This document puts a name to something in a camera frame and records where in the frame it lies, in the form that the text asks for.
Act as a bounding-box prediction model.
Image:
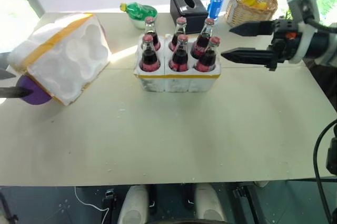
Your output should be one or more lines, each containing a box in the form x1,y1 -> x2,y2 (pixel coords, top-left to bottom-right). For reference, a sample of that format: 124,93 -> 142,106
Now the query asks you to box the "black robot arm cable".
313,118 -> 337,224

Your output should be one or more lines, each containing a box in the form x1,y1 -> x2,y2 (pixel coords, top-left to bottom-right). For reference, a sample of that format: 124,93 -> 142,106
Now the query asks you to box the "white foam bottle crate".
133,33 -> 222,94

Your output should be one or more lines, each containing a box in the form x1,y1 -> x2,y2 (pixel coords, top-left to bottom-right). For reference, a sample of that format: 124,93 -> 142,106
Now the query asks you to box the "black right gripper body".
267,18 -> 301,65

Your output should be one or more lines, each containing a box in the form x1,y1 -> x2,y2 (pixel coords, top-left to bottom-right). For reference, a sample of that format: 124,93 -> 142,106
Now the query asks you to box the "white robot leg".
116,184 -> 150,224
194,182 -> 229,224

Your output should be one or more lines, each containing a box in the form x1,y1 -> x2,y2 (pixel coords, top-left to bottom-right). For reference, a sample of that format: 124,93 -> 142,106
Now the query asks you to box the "black table frame leg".
232,181 -> 265,224
101,188 -> 118,224

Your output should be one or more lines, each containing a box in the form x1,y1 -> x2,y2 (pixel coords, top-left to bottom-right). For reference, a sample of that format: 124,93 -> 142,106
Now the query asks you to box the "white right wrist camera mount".
285,0 -> 321,63

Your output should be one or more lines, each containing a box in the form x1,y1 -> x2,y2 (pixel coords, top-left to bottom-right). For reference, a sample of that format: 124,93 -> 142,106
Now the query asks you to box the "yellow item in basket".
240,0 -> 269,9

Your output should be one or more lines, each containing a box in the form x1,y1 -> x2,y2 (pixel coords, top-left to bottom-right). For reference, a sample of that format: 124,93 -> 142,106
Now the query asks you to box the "white bowl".
128,11 -> 158,30

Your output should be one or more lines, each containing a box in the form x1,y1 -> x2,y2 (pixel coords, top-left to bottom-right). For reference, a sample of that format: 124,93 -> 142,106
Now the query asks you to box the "green plastic bottle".
120,2 -> 158,22

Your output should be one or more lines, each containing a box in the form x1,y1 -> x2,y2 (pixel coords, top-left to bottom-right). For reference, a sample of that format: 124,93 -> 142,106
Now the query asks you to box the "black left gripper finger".
0,86 -> 34,100
0,68 -> 16,80

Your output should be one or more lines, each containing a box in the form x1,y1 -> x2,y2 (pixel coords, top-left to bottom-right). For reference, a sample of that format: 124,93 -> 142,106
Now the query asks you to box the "white floor cable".
74,186 -> 110,224

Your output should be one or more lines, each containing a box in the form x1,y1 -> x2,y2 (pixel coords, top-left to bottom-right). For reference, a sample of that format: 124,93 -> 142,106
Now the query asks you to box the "glass cola bottle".
190,18 -> 216,60
144,16 -> 162,52
168,34 -> 190,73
195,36 -> 221,73
168,16 -> 188,52
139,34 -> 162,73

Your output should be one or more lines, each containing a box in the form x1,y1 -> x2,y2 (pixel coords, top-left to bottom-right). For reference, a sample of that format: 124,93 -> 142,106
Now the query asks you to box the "white foam taped box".
7,13 -> 112,107

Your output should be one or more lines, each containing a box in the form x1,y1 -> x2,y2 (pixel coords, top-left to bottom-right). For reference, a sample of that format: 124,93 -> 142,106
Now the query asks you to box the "black tissue box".
170,0 -> 210,35

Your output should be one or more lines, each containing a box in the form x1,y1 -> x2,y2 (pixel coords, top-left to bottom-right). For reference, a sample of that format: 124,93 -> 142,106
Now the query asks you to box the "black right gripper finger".
229,21 -> 275,37
220,47 -> 278,72

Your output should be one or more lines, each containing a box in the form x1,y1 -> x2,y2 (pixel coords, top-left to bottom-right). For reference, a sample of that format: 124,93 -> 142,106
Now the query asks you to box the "purple round plate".
19,75 -> 52,106

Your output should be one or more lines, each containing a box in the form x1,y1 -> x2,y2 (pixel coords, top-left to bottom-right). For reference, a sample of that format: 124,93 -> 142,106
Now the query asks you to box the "wicker basket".
225,0 -> 279,28

